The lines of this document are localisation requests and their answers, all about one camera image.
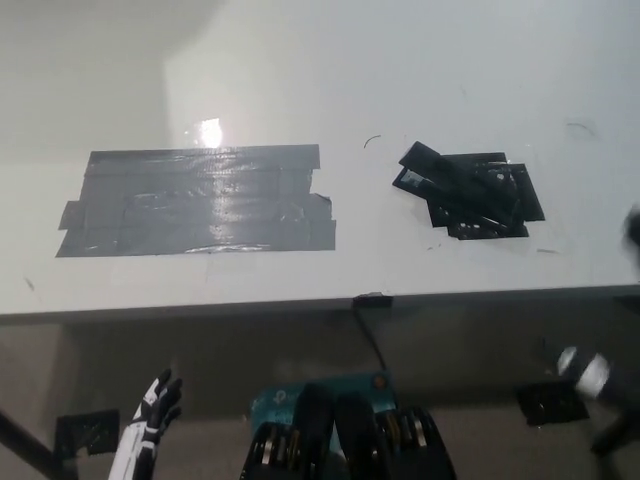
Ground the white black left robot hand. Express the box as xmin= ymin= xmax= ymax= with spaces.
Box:
xmin=110 ymin=368 xmax=184 ymax=480

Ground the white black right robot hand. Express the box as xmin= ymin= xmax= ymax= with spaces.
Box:
xmin=556 ymin=344 xmax=614 ymax=402

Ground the black stapler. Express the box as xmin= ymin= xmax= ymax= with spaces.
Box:
xmin=391 ymin=140 xmax=522 ymax=230

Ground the black tape patch on desk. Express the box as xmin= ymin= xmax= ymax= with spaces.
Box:
xmin=422 ymin=152 xmax=547 ymax=242

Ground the black teal robot torso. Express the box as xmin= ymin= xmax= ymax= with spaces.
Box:
xmin=241 ymin=368 xmax=459 ymax=480

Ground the black tape floor mark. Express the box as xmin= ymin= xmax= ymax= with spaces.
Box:
xmin=53 ymin=408 xmax=122 ymax=457
xmin=513 ymin=381 xmax=592 ymax=427

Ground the black table leg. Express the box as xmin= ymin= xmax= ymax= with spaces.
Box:
xmin=591 ymin=397 xmax=640 ymax=457
xmin=0 ymin=397 xmax=59 ymax=480

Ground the thin black cable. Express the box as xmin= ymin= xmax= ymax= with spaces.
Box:
xmin=352 ymin=302 xmax=390 ymax=374

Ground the grey duct tape patch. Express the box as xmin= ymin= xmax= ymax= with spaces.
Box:
xmin=53 ymin=143 xmax=337 ymax=259

